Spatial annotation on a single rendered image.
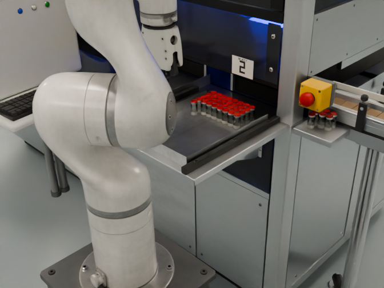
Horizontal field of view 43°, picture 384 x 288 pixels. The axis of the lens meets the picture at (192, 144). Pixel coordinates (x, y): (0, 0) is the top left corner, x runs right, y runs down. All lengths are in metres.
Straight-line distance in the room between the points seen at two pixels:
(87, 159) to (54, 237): 1.70
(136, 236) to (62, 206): 1.83
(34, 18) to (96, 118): 1.27
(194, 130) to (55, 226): 1.30
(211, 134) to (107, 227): 0.64
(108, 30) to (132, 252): 0.41
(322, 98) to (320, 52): 0.17
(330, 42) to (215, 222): 0.83
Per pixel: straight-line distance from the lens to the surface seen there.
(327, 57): 1.56
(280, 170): 1.59
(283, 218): 1.69
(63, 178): 2.43
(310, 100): 1.38
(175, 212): 2.13
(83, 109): 0.77
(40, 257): 2.43
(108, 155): 0.86
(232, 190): 1.79
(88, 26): 0.73
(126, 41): 0.73
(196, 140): 1.40
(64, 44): 2.10
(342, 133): 1.49
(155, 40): 1.13
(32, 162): 3.15
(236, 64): 1.55
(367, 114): 1.51
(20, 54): 1.99
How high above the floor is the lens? 1.58
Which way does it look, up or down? 30 degrees down
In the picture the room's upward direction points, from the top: 1 degrees counter-clockwise
